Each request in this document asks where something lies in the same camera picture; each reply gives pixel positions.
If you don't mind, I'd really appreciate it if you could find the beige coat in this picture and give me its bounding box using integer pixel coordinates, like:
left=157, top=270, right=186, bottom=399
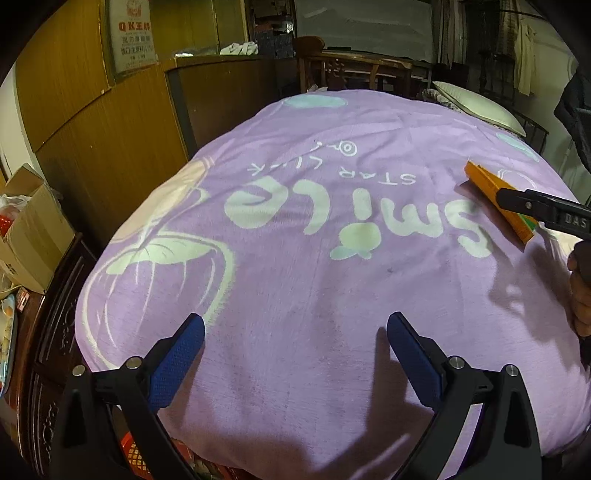
left=512, top=21, right=539, bottom=97

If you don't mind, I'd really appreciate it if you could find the white cloth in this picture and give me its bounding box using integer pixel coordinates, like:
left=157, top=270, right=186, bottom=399
left=219, top=41, right=259, bottom=56

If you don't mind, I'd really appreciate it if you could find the wooden glass-front cabinet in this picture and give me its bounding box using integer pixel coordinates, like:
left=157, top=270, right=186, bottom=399
left=16, top=0, right=296, bottom=250

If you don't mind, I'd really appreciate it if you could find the purple printed blanket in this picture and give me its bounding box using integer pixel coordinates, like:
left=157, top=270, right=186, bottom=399
left=74, top=90, right=587, bottom=472

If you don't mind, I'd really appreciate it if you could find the dark storage shelf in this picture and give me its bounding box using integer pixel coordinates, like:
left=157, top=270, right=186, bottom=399
left=247, top=0, right=296, bottom=58

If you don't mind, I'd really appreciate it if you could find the orange box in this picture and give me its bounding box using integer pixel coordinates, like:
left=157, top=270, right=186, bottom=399
left=464, top=160, right=536, bottom=245

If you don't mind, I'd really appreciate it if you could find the cardboard box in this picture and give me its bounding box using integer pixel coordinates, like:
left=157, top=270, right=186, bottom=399
left=0, top=164, right=75, bottom=294

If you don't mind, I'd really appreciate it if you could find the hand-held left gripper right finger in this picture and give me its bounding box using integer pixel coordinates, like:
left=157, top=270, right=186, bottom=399
left=387, top=311, right=541, bottom=480

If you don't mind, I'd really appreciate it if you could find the blue rimmed printed tray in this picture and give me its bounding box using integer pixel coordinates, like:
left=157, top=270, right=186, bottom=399
left=0, top=286, right=20, bottom=400

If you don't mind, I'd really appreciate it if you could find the white plastic bag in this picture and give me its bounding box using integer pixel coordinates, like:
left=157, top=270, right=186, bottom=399
left=0, top=194, right=33, bottom=241

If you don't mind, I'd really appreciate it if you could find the dark wooden bed frame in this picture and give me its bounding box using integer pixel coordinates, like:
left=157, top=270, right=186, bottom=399
left=524, top=113, right=550, bottom=155

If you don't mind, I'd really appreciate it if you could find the folded floral quilt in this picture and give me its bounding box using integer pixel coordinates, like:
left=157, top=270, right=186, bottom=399
left=422, top=88, right=462, bottom=114

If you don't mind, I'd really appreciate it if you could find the white pillow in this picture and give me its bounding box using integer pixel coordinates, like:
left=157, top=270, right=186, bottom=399
left=431, top=80, right=527, bottom=137

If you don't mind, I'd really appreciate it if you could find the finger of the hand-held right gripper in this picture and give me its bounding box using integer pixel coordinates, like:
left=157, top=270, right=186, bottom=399
left=496, top=186, right=561, bottom=227

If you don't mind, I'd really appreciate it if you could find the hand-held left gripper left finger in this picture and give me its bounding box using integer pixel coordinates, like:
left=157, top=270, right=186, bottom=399
left=48, top=313, right=206, bottom=480

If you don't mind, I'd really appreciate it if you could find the person's right hand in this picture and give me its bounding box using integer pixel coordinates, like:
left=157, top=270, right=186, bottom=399
left=567, top=251, right=591, bottom=337

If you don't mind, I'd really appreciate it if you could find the wooden chair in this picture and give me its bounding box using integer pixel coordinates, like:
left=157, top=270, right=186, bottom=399
left=293, top=36, right=414, bottom=93

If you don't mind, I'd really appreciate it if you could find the red plastic basket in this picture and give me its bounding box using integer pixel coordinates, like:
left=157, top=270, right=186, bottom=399
left=117, top=431, right=245, bottom=480

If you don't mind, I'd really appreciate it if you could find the red and white sign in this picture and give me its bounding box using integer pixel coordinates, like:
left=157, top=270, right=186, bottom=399
left=108, top=0, right=160, bottom=77

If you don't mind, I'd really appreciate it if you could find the white board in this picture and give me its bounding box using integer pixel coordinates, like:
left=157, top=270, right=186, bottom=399
left=295, top=0, right=437, bottom=63

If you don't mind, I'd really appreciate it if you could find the black puffer jacket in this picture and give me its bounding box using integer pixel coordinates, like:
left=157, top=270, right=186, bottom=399
left=554, top=65, right=591, bottom=185

